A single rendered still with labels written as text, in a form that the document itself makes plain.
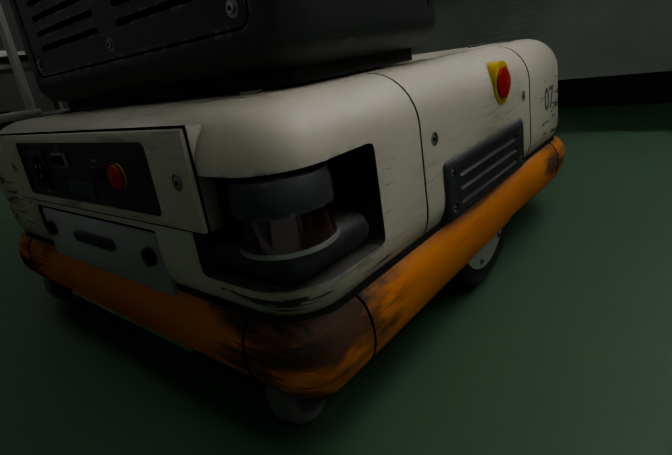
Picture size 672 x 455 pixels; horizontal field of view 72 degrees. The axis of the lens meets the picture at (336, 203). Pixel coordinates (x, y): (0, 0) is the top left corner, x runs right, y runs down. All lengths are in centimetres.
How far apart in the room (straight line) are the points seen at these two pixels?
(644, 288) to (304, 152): 45
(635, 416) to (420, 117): 29
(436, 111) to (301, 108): 16
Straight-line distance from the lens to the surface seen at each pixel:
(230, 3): 41
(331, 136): 33
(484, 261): 61
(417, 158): 42
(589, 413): 45
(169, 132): 36
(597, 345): 53
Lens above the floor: 30
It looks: 17 degrees down
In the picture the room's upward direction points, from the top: 9 degrees counter-clockwise
